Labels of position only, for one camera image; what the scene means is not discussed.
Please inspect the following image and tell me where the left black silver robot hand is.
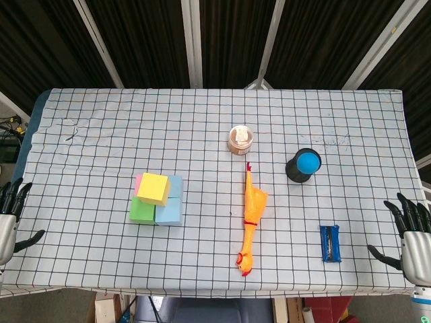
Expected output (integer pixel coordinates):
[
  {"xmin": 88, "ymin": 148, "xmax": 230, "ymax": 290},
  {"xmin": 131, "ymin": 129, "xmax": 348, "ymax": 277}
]
[{"xmin": 0, "ymin": 177, "xmax": 46, "ymax": 266}]

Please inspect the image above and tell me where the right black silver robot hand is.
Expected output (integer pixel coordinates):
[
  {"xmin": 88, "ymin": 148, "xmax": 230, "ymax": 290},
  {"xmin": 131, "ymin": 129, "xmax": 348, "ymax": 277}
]
[{"xmin": 366, "ymin": 192, "xmax": 431, "ymax": 287}]

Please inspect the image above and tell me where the green foam cube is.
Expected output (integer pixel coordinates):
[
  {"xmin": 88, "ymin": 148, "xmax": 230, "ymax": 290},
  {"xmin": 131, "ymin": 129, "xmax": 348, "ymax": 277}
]
[{"xmin": 129, "ymin": 195, "xmax": 158, "ymax": 225}]

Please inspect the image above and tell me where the yellow foam cube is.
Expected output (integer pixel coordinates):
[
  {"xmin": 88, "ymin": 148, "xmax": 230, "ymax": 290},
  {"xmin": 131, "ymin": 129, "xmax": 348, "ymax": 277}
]
[{"xmin": 136, "ymin": 172, "xmax": 170, "ymax": 205}]

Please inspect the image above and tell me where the blue snack packet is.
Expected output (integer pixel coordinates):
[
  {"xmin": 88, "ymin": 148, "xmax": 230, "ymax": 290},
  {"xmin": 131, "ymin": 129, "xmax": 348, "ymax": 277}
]
[{"xmin": 319, "ymin": 224, "xmax": 343, "ymax": 263}]

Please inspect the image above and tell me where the red box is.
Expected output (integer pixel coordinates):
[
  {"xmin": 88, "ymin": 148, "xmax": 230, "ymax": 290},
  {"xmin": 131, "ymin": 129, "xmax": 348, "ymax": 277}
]
[{"xmin": 302, "ymin": 297, "xmax": 350, "ymax": 323}]

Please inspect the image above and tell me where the brown cardboard box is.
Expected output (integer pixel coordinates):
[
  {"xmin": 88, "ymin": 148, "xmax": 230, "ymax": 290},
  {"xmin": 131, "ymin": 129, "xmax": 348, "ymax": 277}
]
[{"xmin": 94, "ymin": 294, "xmax": 122, "ymax": 323}]

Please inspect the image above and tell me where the blue ball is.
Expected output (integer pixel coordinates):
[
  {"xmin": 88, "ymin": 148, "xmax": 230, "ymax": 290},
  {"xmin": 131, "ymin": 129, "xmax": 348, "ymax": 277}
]
[{"xmin": 296, "ymin": 151, "xmax": 320, "ymax": 175}]

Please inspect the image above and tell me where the black mesh pen holder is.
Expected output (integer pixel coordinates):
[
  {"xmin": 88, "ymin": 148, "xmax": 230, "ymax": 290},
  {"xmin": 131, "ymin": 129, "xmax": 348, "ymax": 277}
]
[{"xmin": 285, "ymin": 147, "xmax": 323, "ymax": 185}]

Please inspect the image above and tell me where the light blue front cube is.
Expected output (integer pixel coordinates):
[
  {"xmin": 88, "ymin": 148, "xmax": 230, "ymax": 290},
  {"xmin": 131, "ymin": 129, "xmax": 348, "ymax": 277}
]
[{"xmin": 154, "ymin": 196, "xmax": 185, "ymax": 226}]

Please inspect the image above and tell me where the light blue cube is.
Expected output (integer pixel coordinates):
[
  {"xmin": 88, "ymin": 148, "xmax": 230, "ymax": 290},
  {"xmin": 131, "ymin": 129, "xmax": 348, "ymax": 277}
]
[
  {"xmin": 154, "ymin": 196, "xmax": 185, "ymax": 226},
  {"xmin": 166, "ymin": 174, "xmax": 185, "ymax": 199}
]

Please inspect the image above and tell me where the orange rubber chicken toy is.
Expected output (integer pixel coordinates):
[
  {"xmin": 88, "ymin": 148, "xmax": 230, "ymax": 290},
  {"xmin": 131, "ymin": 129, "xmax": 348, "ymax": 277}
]
[{"xmin": 235, "ymin": 161, "xmax": 269, "ymax": 277}]

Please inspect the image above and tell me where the white checkered tablecloth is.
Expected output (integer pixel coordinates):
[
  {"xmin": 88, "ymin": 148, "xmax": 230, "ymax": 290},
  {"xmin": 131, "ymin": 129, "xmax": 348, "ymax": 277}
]
[{"xmin": 0, "ymin": 87, "xmax": 427, "ymax": 299}]

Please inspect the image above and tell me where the clear jar of rubber bands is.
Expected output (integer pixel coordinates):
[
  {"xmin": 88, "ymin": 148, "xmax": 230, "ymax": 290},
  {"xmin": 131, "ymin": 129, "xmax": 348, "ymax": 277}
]
[{"xmin": 228, "ymin": 124, "xmax": 255, "ymax": 156}]

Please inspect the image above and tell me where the cable bundle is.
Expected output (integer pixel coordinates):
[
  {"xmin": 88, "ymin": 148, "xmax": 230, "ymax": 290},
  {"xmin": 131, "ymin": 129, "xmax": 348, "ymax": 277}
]
[{"xmin": 0, "ymin": 114, "xmax": 28, "ymax": 142}]

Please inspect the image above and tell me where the white metal frame bar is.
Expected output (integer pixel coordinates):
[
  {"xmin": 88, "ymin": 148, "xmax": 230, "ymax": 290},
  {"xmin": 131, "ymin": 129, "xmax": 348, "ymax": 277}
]
[
  {"xmin": 341, "ymin": 0, "xmax": 431, "ymax": 90},
  {"xmin": 73, "ymin": 0, "xmax": 124, "ymax": 87},
  {"xmin": 180, "ymin": 0, "xmax": 204, "ymax": 89},
  {"xmin": 0, "ymin": 90, "xmax": 31, "ymax": 124},
  {"xmin": 244, "ymin": 0, "xmax": 287, "ymax": 90}
]

